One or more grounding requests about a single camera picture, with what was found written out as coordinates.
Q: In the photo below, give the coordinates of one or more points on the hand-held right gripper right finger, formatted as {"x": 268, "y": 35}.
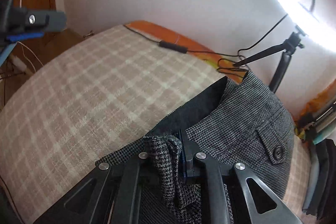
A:
{"x": 185, "y": 161}

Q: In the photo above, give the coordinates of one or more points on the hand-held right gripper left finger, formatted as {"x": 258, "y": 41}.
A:
{"x": 130, "y": 176}

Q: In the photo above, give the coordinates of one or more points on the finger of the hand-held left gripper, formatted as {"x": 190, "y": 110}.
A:
{"x": 39, "y": 19}

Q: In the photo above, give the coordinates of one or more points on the grey houndstooth pants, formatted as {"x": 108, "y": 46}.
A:
{"x": 244, "y": 119}

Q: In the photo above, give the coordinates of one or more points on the wooden nightstand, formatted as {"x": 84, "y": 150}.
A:
{"x": 63, "y": 41}

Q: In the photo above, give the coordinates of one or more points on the beige checked blanket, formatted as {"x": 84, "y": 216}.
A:
{"x": 86, "y": 87}

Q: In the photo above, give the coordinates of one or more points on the orange bed sheet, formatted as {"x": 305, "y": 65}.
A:
{"x": 168, "y": 35}

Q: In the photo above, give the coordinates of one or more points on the stack of books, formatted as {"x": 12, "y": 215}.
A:
{"x": 319, "y": 121}

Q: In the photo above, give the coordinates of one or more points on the pile of dark folded clothes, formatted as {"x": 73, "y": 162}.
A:
{"x": 324, "y": 182}

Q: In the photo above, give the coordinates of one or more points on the black tripod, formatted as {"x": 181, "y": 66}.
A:
{"x": 284, "y": 57}

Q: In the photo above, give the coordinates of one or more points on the orange plastic bag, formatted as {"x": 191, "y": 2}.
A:
{"x": 319, "y": 98}

